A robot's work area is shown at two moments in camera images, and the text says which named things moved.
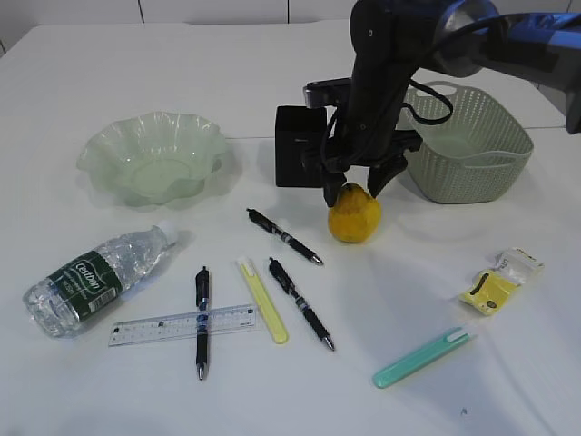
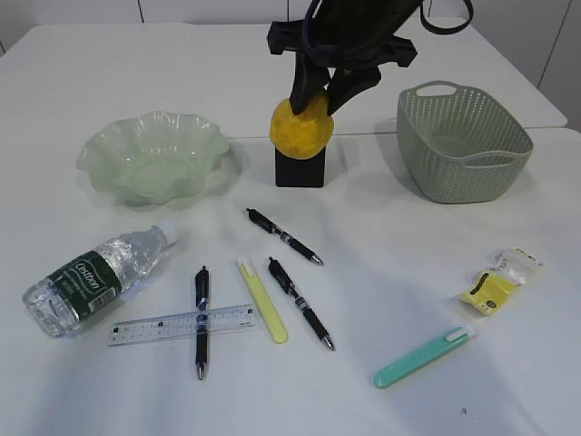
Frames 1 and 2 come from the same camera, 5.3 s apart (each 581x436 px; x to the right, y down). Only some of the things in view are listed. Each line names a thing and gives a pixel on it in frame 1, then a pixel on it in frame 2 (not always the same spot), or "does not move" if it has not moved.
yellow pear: x=356 y=216 to x=301 y=135
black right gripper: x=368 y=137 to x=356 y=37
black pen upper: x=266 y=224 does not move
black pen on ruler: x=202 y=287 does not move
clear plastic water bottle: x=57 y=303 does not move
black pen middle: x=288 y=283 does not move
